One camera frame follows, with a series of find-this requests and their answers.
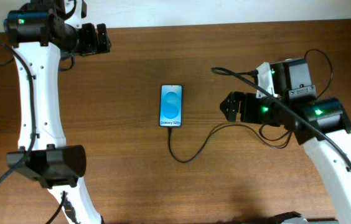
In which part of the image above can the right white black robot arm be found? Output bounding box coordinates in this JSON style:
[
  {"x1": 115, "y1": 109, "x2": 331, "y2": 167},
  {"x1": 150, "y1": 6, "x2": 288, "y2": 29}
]
[{"x1": 212, "y1": 58, "x2": 351, "y2": 223}]

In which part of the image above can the blue screen Galaxy smartphone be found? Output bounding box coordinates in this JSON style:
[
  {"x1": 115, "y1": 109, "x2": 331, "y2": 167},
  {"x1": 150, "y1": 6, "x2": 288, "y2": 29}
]
[{"x1": 159, "y1": 85, "x2": 183, "y2": 128}]

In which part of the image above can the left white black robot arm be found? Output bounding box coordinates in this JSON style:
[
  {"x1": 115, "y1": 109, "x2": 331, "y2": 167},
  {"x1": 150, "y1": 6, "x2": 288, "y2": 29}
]
[{"x1": 4, "y1": 1, "x2": 111, "y2": 223}]

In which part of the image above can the black USB charging cable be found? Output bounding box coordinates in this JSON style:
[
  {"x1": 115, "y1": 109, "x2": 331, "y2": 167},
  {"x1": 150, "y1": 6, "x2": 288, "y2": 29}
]
[{"x1": 167, "y1": 49, "x2": 334, "y2": 164}]

